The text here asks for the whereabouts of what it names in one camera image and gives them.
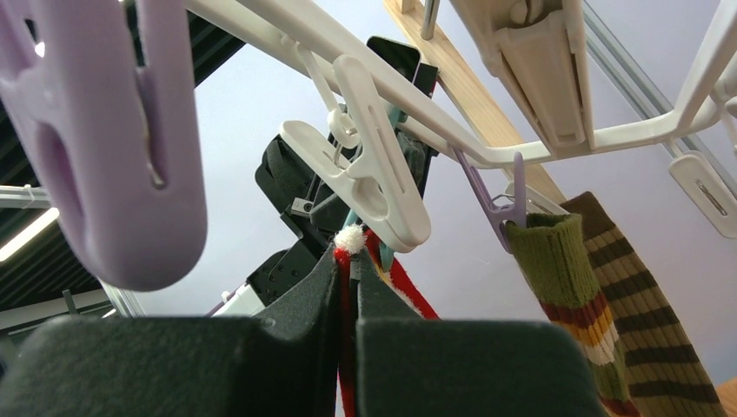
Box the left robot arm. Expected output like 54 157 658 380
208 132 438 318

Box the olive green striped sock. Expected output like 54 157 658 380
504 214 641 416

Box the white plastic clip hanger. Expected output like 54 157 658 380
186 1 736 169

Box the wooden clothes rack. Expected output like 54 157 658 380
382 0 568 205

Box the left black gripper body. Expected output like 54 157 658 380
246 135 439 306

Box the teal hanger clip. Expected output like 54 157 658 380
344 103 411 273

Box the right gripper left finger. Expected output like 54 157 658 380
1 252 339 416

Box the white hanger clip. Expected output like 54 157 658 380
280 43 431 253
501 182 569 215

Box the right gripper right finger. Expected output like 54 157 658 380
349 250 608 417

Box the brown striped sock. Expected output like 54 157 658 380
562 192 726 416

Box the red christmas sock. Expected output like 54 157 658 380
333 224 439 416

